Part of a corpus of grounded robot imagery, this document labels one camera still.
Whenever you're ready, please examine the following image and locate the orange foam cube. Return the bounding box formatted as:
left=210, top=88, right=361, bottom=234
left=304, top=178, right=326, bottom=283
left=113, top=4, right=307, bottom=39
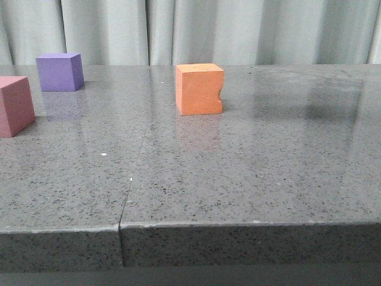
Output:
left=176, top=63, right=224, bottom=116

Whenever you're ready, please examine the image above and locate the grey curtain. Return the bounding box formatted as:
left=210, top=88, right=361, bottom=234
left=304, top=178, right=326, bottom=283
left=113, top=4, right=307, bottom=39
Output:
left=1, top=1, right=380, bottom=66

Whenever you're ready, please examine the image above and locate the purple foam cube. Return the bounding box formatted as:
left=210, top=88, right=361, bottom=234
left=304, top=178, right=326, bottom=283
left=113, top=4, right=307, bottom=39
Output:
left=36, top=53, right=85, bottom=92

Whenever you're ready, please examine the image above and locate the pink foam cube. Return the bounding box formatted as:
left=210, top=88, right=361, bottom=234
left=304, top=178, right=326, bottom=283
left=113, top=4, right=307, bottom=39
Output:
left=1, top=76, right=36, bottom=138

